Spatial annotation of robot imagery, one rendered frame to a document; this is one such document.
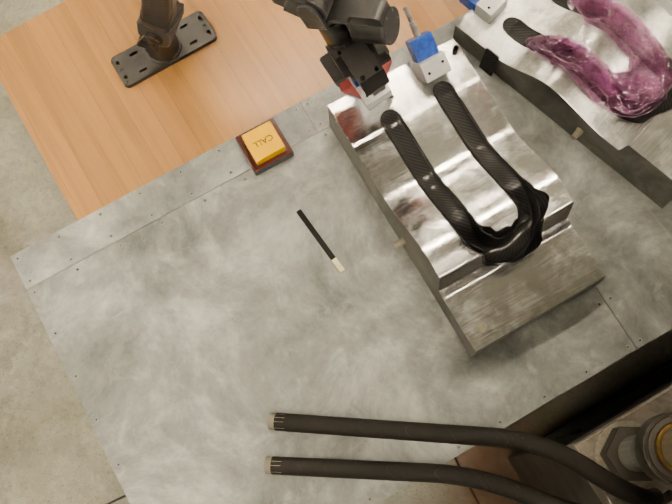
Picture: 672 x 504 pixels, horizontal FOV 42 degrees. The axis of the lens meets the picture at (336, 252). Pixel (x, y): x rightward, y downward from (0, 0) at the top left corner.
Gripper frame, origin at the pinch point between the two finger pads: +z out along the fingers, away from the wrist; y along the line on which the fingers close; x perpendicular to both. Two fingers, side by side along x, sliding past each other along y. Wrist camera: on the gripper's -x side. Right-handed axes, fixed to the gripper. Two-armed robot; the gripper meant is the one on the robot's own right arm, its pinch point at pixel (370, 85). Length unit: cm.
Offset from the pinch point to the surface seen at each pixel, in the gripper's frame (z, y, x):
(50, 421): 69, -114, 23
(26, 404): 66, -117, 30
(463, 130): 11.8, 9.5, -10.3
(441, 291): 16.7, -9.0, -32.0
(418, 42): 0.7, 11.0, 2.6
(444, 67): 4.9, 12.5, -1.7
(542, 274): 22.4, 6.9, -36.8
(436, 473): 21, -25, -57
